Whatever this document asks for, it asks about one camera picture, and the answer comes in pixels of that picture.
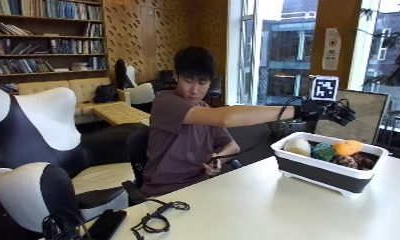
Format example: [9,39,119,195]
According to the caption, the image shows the framed board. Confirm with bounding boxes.
[314,88,391,146]

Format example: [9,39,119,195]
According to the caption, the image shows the white marker cube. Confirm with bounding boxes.
[311,75,340,102]

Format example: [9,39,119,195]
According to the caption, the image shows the orange fruit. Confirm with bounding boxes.
[331,139,366,158]

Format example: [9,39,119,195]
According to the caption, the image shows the the person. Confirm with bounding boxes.
[139,45,299,198]

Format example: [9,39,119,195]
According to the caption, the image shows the green soft toy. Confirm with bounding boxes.
[310,142,339,163]

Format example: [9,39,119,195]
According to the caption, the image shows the potted plant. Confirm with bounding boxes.
[268,117,310,138]

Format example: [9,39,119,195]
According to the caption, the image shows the brown soft toy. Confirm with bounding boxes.
[335,151,382,171]

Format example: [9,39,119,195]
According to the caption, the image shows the white round soft toy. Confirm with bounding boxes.
[283,137,314,157]

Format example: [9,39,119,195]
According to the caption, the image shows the black office chair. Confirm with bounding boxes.
[122,125,245,205]

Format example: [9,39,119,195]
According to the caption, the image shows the white and black tub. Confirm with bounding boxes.
[270,131,391,198]

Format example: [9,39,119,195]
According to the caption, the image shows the white paper sign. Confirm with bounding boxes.
[322,27,343,71]

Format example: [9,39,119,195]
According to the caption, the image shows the dark chair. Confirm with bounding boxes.
[205,75,225,100]
[157,69,181,92]

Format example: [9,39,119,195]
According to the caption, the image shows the yellow tufted ottoman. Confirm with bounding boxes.
[91,102,153,127]

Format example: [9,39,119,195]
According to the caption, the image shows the black phone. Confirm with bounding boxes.
[86,208,129,240]

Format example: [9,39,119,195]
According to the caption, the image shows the black and white lounge chair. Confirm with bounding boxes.
[114,58,157,106]

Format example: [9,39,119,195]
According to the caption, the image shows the black backpack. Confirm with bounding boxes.
[93,83,121,105]

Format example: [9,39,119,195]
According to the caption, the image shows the beige sofa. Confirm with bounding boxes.
[17,76,134,125]

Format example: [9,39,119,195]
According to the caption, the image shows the white and black armchair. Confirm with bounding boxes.
[0,161,85,240]
[0,79,150,216]

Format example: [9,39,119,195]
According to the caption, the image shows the rows of books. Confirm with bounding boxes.
[0,0,107,94]

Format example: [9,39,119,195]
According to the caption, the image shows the wooden bookshelf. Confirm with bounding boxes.
[0,0,110,95]

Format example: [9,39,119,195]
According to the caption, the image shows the black cable with strap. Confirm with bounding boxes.
[130,199,193,240]

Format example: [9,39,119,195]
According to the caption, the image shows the bundle of black cables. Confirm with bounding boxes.
[41,207,94,240]

